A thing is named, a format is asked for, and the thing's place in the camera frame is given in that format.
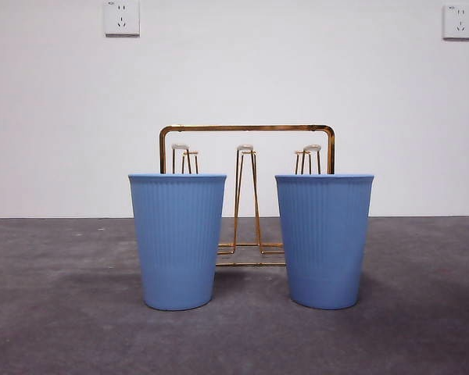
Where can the blue ribbed plastic cup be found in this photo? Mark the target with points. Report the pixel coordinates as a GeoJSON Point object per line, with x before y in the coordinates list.
{"type": "Point", "coordinates": [177, 242]}
{"type": "Point", "coordinates": [324, 242]}

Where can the white wall socket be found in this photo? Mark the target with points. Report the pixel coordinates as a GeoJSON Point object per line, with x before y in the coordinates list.
{"type": "Point", "coordinates": [459, 22]}
{"type": "Point", "coordinates": [122, 17]}

